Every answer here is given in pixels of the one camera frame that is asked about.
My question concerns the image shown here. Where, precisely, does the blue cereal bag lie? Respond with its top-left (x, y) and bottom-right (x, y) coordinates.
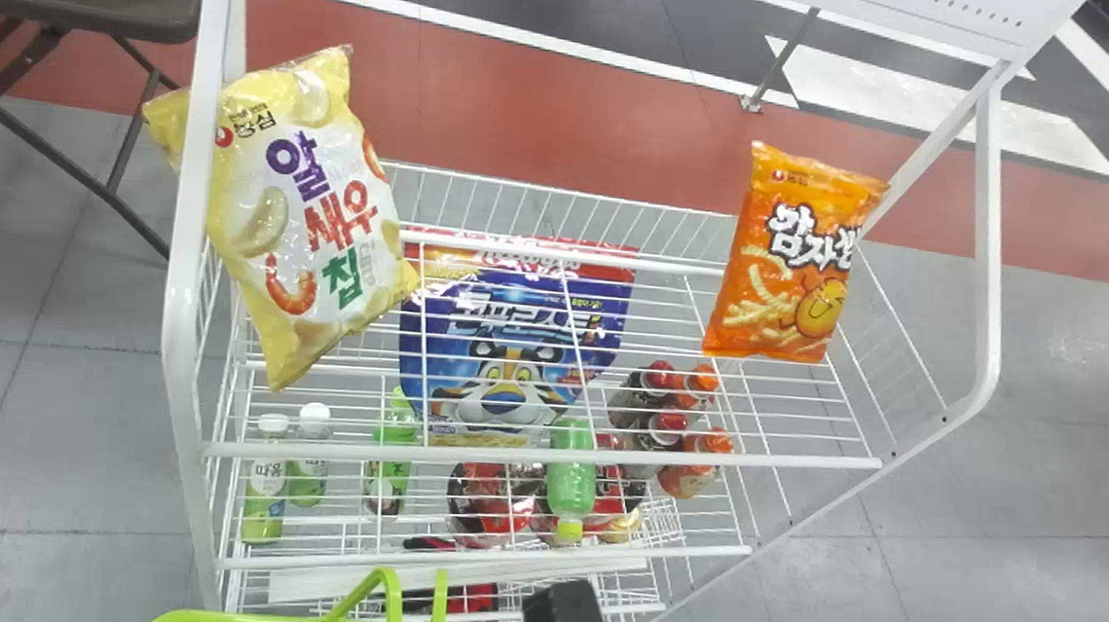
top-left (390, 226), bottom-right (640, 460)

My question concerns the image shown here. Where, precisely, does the pale green bottle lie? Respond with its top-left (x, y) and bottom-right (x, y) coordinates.
top-left (240, 412), bottom-right (295, 548)
top-left (286, 400), bottom-right (335, 512)

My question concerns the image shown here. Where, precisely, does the red snack packet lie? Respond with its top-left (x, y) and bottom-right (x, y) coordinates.
top-left (395, 532), bottom-right (506, 621)

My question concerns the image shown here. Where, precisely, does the yellow snack packet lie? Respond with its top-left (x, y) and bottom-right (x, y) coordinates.
top-left (123, 31), bottom-right (438, 404)

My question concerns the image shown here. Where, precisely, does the white wire rack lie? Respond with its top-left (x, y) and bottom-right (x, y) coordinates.
top-left (141, 0), bottom-right (1091, 622)

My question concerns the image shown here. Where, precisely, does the orange snack packet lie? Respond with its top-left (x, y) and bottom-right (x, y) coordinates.
top-left (700, 138), bottom-right (893, 371)

